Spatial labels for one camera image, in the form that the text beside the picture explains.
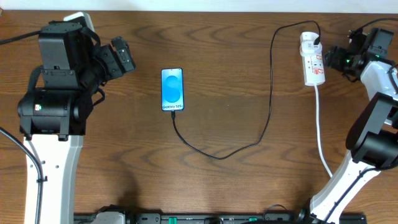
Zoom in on blue Galaxy smartphone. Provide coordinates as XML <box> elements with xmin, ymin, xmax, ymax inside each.
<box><xmin>161</xmin><ymin>68</ymin><xmax>184</xmax><ymax>111</ymax></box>

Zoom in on black USB charging cable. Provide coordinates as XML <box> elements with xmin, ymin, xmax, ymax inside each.
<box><xmin>170</xmin><ymin>20</ymin><xmax>322</xmax><ymax>161</ymax></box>

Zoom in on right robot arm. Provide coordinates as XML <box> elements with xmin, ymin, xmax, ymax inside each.
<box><xmin>301</xmin><ymin>28</ymin><xmax>397</xmax><ymax>223</ymax></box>

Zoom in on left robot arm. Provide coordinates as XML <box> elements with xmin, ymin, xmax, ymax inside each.
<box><xmin>17</xmin><ymin>21</ymin><xmax>136</xmax><ymax>223</ymax></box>

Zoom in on white charger adapter plug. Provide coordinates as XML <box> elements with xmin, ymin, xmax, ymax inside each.
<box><xmin>300</xmin><ymin>32</ymin><xmax>322</xmax><ymax>57</ymax></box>

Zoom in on white power strip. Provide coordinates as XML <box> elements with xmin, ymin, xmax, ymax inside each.
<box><xmin>300</xmin><ymin>46</ymin><xmax>325</xmax><ymax>86</ymax></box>

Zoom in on white power strip cord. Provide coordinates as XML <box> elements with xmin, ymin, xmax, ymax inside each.
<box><xmin>313</xmin><ymin>84</ymin><xmax>333</xmax><ymax>178</ymax></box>

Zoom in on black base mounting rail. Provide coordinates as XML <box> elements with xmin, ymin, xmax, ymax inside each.
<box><xmin>73</xmin><ymin>204</ymin><xmax>367</xmax><ymax>224</ymax></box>

